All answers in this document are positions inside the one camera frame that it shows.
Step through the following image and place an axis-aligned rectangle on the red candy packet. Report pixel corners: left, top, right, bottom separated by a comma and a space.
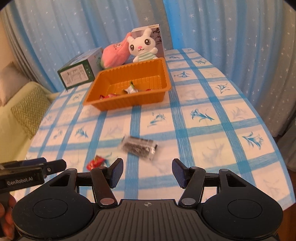
86, 155, 105, 171

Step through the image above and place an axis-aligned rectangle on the clear packet dark snack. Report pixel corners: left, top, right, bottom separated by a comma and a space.
118, 136, 158, 160

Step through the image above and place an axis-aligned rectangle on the white green snack wrapper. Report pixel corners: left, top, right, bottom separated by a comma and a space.
123, 81, 139, 94

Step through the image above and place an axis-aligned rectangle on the large red snack packet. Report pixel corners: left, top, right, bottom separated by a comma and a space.
99, 94, 118, 100

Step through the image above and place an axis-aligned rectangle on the person's left hand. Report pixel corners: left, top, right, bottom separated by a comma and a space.
1, 194, 16, 240

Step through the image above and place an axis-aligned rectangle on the light green sofa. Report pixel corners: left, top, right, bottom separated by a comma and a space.
1, 81, 59, 163

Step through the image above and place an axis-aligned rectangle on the blue checked tablecloth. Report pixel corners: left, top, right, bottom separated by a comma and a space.
26, 49, 295, 209

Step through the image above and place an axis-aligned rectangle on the green zigzag cushion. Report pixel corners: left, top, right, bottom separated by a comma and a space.
11, 87, 51, 139

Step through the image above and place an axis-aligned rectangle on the beige cushion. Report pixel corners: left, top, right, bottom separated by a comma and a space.
0, 62, 30, 106

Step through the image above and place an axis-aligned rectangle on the orange plastic tray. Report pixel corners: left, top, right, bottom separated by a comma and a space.
83, 58, 171, 111

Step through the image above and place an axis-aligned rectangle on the green printed carton box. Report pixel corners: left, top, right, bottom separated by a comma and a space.
57, 47, 103, 89

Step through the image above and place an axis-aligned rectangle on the pink plush toy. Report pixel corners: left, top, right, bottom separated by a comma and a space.
100, 32, 132, 69

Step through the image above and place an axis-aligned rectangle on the white bunny plush toy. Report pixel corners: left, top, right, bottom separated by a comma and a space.
127, 28, 158, 63

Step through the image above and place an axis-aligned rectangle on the blue star curtain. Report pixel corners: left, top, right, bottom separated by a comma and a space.
1, 1, 295, 137

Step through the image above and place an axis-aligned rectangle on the grey patterned box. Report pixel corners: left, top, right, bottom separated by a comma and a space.
131, 24, 165, 58

